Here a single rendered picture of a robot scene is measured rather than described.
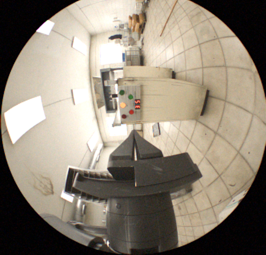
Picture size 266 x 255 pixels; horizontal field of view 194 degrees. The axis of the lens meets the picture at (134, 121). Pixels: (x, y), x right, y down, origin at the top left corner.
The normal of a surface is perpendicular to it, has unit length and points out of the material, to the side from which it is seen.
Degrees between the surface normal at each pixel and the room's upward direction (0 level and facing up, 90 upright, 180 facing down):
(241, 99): 0
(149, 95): 90
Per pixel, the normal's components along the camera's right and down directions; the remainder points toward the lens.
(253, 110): -1.00, 0.06
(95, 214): -0.04, -0.91
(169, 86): 0.07, 0.51
